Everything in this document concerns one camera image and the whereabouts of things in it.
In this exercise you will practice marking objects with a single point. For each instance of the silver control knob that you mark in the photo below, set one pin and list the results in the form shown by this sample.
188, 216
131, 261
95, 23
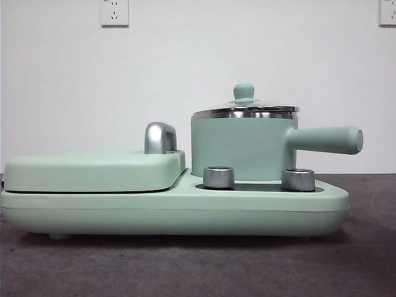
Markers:
219, 178
298, 180

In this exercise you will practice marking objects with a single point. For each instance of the glass lid with green knob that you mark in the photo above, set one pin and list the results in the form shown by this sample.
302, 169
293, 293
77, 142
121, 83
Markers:
244, 92

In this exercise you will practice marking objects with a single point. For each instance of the white wall socket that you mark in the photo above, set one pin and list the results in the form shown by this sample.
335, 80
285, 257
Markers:
388, 12
115, 12

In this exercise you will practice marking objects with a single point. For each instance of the mint green griddle cover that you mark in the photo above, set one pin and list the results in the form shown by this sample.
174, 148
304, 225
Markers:
92, 170

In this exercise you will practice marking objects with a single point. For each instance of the mint green breakfast machine base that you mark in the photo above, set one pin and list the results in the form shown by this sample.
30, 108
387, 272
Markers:
185, 213

